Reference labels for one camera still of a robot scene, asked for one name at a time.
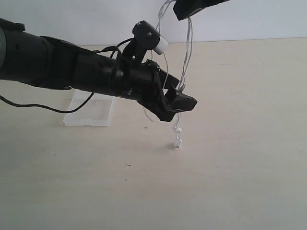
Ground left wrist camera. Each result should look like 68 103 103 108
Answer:
122 21 168 69

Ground white wired earphones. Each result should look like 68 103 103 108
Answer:
142 0 194 148

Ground clear plastic storage case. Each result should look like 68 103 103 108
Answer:
63 93 115 127

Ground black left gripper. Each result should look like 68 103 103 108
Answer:
114 60 197 121

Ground black camera cable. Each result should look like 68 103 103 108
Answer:
0 44 125 114

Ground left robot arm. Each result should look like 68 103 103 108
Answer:
0 19 197 122

